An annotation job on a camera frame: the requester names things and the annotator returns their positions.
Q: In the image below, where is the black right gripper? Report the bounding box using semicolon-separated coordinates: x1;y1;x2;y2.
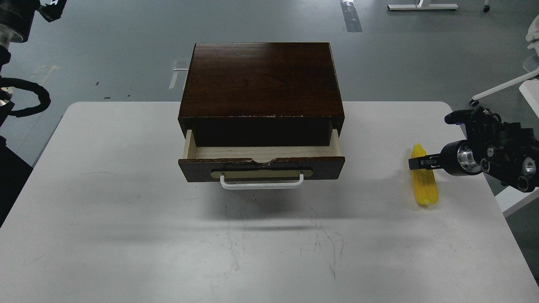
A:
408;106;501;176

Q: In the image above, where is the yellow corn cob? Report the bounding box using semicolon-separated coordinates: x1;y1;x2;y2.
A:
411;169;439;207

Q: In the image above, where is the dark wooden drawer with handle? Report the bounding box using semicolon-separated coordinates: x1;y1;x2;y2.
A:
178;129;345;189

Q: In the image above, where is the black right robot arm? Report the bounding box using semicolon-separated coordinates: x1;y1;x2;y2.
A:
408;106;539;192

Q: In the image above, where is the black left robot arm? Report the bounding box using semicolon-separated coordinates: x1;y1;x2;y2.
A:
0;0;67;224

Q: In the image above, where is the dark wooden drawer cabinet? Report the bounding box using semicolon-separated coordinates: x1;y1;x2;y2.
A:
178;42;345;146

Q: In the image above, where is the white rolling stand base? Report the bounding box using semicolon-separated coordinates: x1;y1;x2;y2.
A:
469;15;539;107

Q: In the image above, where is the white table frame bar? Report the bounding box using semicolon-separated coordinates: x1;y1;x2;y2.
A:
495;186;539;217

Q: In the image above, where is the white desk leg frame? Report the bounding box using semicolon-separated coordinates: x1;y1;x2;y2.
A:
387;0;459;11

